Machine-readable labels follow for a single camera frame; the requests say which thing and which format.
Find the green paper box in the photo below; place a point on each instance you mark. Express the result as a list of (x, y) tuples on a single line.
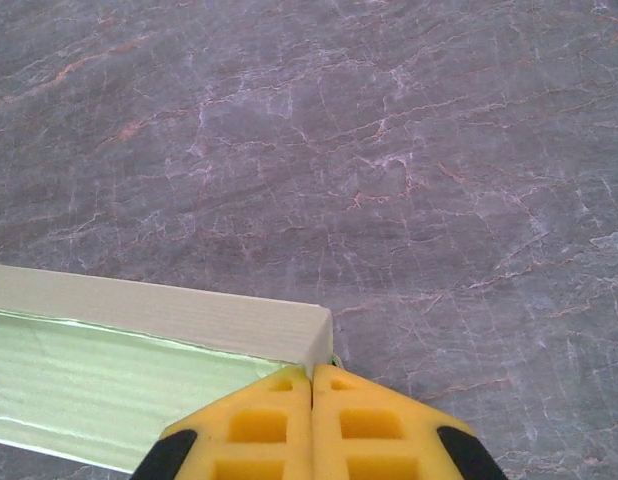
[(114, 370)]

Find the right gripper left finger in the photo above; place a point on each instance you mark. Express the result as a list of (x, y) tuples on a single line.
[(259, 430)]

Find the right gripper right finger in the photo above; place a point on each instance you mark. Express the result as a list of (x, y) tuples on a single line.
[(374, 430)]

